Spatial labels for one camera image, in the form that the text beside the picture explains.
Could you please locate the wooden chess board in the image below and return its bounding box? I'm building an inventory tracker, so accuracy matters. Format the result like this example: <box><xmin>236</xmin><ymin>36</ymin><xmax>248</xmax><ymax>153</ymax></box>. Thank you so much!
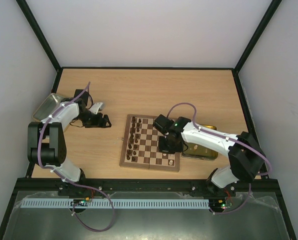
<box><xmin>119</xmin><ymin>114</ymin><xmax>180</xmax><ymax>172</ymax></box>

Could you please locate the black frame rail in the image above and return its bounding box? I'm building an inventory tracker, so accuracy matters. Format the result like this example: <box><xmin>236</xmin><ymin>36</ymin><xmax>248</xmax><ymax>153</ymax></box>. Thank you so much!
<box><xmin>13</xmin><ymin>177</ymin><xmax>282</xmax><ymax>198</ymax></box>

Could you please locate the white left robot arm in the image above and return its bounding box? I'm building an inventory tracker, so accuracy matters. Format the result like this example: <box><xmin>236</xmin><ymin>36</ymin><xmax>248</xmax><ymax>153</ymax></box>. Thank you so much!
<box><xmin>27</xmin><ymin>89</ymin><xmax>111</xmax><ymax>183</ymax></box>

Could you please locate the gold metal tin tray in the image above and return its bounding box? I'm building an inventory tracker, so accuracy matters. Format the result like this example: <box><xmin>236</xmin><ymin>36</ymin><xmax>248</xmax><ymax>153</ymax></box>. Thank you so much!
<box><xmin>181</xmin><ymin>123</ymin><xmax>219</xmax><ymax>162</ymax></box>

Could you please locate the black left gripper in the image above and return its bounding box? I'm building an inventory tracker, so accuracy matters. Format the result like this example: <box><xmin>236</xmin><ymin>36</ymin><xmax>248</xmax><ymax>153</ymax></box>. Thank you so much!
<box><xmin>76</xmin><ymin>109</ymin><xmax>111</xmax><ymax>129</ymax></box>

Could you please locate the white slotted cable duct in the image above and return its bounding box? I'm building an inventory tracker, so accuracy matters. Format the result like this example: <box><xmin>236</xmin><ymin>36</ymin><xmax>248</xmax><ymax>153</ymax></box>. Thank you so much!
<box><xmin>20</xmin><ymin>198</ymin><xmax>209</xmax><ymax>210</ymax></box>

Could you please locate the silver metal tray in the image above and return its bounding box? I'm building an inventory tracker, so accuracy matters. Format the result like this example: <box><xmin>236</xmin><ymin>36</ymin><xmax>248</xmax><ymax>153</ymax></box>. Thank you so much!
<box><xmin>32</xmin><ymin>93</ymin><xmax>64</xmax><ymax>122</ymax></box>

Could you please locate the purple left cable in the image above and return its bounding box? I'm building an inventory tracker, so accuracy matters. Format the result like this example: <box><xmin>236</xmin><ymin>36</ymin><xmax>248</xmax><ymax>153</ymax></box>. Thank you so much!
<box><xmin>36</xmin><ymin>81</ymin><xmax>116</xmax><ymax>233</ymax></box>

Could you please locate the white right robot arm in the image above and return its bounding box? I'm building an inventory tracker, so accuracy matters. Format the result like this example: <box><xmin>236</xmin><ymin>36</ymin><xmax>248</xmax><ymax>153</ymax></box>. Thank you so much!
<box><xmin>153</xmin><ymin>114</ymin><xmax>269</xmax><ymax>196</ymax></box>

